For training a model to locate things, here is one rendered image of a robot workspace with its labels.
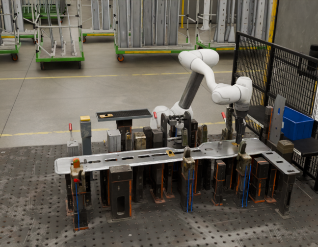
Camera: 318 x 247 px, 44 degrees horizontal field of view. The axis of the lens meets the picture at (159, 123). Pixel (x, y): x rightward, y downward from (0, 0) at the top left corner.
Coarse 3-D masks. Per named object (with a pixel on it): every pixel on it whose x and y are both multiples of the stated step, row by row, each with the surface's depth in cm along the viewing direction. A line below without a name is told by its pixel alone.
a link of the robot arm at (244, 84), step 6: (240, 78) 241; (246, 78) 240; (240, 84) 240; (246, 84) 239; (240, 90) 238; (246, 90) 239; (240, 96) 238; (246, 96) 241; (240, 102) 244; (246, 102) 244
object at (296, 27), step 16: (288, 0) 462; (304, 0) 428; (272, 16) 497; (288, 16) 464; (304, 16) 429; (272, 32) 503; (288, 32) 466; (304, 32) 431; (288, 48) 468; (304, 48) 433; (288, 80) 472; (304, 80) 438; (288, 96) 474; (304, 96) 440
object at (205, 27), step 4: (204, 0) 1370; (208, 0) 1359; (204, 4) 1372; (208, 4) 1364; (204, 8) 1375; (208, 8) 1369; (204, 12) 1377; (208, 12) 1374; (204, 16) 1380; (208, 16) 1379; (204, 20) 1383; (204, 24) 1387; (208, 24) 1390; (200, 28) 1409; (204, 28) 1393; (208, 28) 1403
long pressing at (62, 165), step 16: (208, 144) 262; (224, 144) 262; (256, 144) 263; (64, 160) 236; (80, 160) 236; (96, 160) 237; (128, 160) 238; (144, 160) 238; (160, 160) 239; (176, 160) 240
